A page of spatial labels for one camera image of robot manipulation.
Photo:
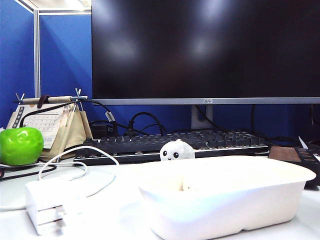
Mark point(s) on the reversible white black octopus plush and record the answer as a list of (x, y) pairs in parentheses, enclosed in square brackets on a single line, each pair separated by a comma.
[(180, 151)]

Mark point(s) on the silver monitor stand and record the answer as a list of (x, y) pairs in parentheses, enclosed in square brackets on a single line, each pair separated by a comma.
[(201, 122)]

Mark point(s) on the black mechanical keyboard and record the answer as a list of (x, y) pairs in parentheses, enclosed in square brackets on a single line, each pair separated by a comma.
[(125, 145)]

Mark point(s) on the small black power brick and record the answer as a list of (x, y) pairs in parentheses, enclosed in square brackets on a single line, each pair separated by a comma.
[(100, 127)]

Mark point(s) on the large black computer monitor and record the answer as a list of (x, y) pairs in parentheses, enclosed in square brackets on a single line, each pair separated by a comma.
[(200, 50)]

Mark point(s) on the beige canvas desk calendar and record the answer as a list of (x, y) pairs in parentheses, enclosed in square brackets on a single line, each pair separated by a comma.
[(72, 130)]

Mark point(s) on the white rectangular plastic tray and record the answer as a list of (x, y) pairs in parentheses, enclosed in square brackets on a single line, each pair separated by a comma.
[(225, 212)]

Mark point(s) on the wood and black desk device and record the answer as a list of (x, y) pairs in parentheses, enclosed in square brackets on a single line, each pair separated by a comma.
[(282, 153)]

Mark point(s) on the white power adapter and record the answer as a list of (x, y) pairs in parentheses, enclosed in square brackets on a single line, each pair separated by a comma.
[(45, 200)]

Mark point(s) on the green apple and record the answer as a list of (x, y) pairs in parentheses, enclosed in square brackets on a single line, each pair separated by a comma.
[(20, 146)]

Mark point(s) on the white paper slip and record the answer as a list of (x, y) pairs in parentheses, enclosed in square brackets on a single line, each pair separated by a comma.
[(302, 142)]

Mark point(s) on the silver partition frame post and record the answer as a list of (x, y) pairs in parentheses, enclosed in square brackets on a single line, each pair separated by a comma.
[(36, 50)]

